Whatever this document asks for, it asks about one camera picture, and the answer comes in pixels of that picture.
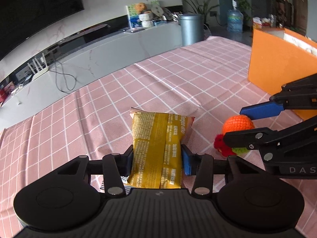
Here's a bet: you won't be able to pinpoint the orange crochet fruit toy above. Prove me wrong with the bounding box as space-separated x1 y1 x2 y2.
214 114 256 157

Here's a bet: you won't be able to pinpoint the yellow snack packet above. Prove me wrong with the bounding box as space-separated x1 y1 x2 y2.
127 107 195 189

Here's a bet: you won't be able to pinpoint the orange storage box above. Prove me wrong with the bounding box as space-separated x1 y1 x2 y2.
248 29 316 120

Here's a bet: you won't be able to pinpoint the pink checked tablecloth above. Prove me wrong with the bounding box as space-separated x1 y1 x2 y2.
0 35 317 238

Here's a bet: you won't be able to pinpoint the blue water jug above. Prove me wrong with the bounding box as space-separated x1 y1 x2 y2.
227 0 243 33

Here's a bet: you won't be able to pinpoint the grey metal trash bin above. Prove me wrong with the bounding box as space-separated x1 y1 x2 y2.
178 13 204 46

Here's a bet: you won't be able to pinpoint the white marble tv console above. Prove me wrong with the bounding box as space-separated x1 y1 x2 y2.
1 23 182 128

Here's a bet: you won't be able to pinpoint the tall floor plant right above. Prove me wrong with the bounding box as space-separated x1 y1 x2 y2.
182 0 220 28

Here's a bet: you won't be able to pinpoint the white wifi router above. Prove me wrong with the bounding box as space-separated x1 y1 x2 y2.
27 53 49 81

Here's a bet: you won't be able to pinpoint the red box on console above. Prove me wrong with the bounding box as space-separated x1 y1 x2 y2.
0 82 15 104

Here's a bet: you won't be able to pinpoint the blue picture book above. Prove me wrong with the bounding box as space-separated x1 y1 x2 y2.
126 3 142 29

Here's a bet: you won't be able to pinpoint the white tissue rolls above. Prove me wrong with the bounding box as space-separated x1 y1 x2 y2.
139 11 154 29

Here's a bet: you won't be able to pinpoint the brown teddy bear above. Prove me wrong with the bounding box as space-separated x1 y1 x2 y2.
134 2 147 14

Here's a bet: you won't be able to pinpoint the black router cable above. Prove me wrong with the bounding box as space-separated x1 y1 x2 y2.
49 61 78 95

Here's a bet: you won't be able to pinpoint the black wall television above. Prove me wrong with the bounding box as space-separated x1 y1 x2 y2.
1 0 84 59

